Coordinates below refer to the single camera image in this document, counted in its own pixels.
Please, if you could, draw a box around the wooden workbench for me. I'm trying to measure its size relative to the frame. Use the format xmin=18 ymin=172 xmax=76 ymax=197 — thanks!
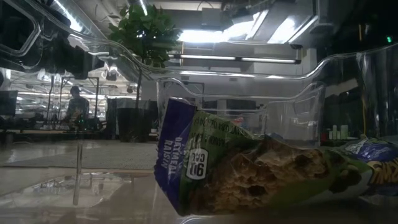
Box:
xmin=0 ymin=128 xmax=106 ymax=140

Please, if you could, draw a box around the person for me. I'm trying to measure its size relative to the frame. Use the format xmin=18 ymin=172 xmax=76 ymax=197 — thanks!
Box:
xmin=63 ymin=85 xmax=91 ymax=130

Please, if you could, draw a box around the green leafy plant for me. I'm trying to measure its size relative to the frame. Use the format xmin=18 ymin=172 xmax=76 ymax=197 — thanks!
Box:
xmin=107 ymin=2 xmax=183 ymax=108

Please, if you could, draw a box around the long ceiling light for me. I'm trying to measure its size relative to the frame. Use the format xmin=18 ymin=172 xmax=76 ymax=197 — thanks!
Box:
xmin=167 ymin=53 xmax=302 ymax=65

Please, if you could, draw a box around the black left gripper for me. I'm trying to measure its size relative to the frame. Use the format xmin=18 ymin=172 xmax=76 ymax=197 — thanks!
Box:
xmin=43 ymin=39 xmax=105 ymax=79

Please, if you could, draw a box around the black plant pot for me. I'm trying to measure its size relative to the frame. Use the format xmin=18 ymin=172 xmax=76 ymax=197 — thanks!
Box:
xmin=117 ymin=107 xmax=153 ymax=142

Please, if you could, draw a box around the oatmeal raisin granola bar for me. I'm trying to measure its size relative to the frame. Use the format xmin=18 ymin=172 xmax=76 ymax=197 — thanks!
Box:
xmin=340 ymin=136 xmax=398 ymax=197
xmin=154 ymin=97 xmax=374 ymax=218

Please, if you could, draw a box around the clear plastic bin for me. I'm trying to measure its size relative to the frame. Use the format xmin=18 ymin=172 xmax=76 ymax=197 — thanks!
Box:
xmin=0 ymin=0 xmax=398 ymax=224
xmin=156 ymin=77 xmax=326 ymax=149

